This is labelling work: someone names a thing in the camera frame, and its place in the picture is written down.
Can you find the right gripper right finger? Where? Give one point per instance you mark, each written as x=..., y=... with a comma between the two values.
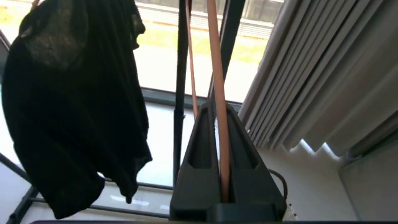
x=258, y=193

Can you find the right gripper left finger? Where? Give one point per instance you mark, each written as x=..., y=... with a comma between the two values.
x=196, y=186

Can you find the black garment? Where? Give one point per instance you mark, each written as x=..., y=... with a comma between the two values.
x=77, y=109

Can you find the black clothes rack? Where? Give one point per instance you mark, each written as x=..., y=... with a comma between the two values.
x=180, y=93

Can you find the grey curtain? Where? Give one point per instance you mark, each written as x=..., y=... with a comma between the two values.
x=326, y=77

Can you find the window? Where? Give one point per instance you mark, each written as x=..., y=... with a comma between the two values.
x=231, y=31

